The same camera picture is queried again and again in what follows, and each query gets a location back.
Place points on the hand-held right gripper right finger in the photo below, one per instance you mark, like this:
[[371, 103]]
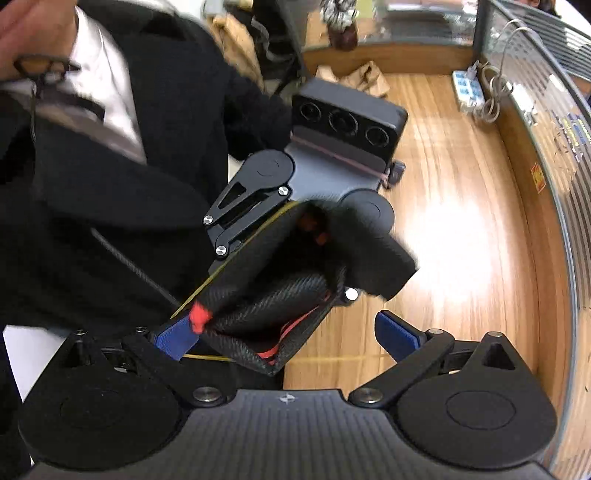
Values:
[[397, 337]]

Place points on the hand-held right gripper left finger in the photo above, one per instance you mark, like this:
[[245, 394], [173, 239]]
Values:
[[175, 341]]

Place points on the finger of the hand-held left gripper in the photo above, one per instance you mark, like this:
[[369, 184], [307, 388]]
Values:
[[352, 295], [258, 203]]

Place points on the black shopping bag red print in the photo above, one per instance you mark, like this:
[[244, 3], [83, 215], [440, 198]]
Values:
[[277, 258]]

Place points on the brown paper bag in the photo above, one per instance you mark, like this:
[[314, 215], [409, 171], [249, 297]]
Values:
[[364, 78]]

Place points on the brown vase with flowers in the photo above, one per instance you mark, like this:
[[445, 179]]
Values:
[[344, 37]]

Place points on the black office chair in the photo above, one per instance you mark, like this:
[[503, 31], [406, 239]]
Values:
[[277, 46]]

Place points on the white power strip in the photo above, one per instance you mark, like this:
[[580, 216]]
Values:
[[466, 90]]

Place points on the tan cloth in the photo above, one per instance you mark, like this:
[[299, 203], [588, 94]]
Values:
[[235, 46]]

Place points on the person in black jacket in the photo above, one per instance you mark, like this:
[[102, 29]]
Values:
[[92, 207]]

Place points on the striped glass partition panel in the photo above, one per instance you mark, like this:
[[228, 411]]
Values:
[[425, 23]]

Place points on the person's white shirt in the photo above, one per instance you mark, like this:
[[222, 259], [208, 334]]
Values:
[[106, 78]]

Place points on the red yellow sticker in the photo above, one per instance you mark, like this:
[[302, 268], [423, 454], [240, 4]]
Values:
[[538, 177]]

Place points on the person's neck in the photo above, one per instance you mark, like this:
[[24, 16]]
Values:
[[32, 27]]

